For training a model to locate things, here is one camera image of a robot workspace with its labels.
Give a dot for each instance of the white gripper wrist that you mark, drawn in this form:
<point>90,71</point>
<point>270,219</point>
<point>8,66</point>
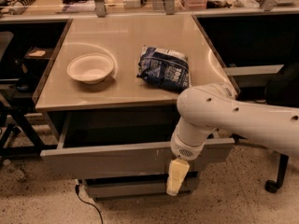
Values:
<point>184,147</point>

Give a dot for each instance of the grey drawer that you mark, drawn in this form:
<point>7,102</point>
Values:
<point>109,143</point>
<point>126,186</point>

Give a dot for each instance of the black stand left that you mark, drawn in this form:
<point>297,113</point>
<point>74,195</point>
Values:
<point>29,57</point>

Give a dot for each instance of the grey drawer cabinet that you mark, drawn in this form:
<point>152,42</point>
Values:
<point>122,39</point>

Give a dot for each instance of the grey top drawer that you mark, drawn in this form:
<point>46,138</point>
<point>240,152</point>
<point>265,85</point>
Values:
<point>109,143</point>

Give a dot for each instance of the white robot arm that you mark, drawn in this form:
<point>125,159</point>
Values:
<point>205,109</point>

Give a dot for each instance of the blue chip bag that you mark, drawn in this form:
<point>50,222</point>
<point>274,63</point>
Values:
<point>164,68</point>

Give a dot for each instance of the grey bottom drawer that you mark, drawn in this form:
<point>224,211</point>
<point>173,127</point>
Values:
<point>126,186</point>

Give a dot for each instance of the white paper bowl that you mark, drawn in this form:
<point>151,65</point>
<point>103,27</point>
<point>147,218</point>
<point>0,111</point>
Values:
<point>90,68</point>

